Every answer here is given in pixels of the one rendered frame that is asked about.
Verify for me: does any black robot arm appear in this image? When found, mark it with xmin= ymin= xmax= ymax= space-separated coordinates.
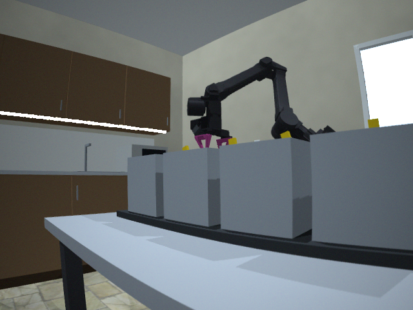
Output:
xmin=187 ymin=57 xmax=323 ymax=141

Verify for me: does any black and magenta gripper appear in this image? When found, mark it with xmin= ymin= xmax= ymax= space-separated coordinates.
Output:
xmin=195 ymin=114 xmax=232 ymax=148

